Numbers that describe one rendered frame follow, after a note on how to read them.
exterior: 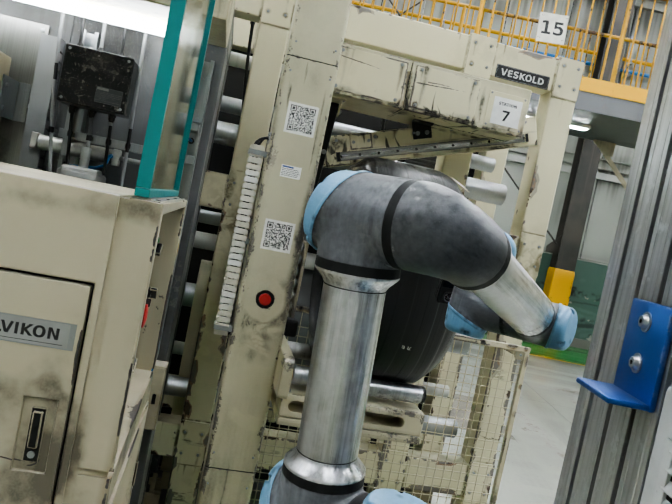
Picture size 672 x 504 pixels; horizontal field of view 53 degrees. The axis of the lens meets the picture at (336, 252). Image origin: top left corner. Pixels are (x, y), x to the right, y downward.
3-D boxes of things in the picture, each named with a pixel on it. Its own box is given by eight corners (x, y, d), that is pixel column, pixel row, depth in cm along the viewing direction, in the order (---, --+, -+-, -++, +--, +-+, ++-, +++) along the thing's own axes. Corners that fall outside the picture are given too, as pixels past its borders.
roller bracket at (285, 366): (275, 398, 156) (284, 358, 156) (265, 357, 195) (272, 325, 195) (289, 400, 157) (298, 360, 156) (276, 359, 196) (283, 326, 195)
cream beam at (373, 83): (326, 91, 189) (337, 40, 188) (315, 103, 213) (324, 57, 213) (523, 139, 199) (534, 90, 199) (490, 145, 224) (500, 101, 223)
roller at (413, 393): (290, 364, 160) (288, 363, 165) (287, 383, 160) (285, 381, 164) (428, 387, 166) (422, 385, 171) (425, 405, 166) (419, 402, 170)
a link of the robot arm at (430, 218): (496, 175, 75) (587, 304, 113) (412, 164, 81) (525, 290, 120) (462, 271, 73) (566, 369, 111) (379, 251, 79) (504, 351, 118)
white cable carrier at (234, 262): (213, 333, 165) (251, 143, 162) (213, 329, 170) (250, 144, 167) (231, 336, 166) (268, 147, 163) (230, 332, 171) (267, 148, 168)
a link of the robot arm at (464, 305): (491, 342, 112) (509, 280, 113) (433, 325, 119) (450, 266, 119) (508, 348, 118) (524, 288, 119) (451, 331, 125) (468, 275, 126)
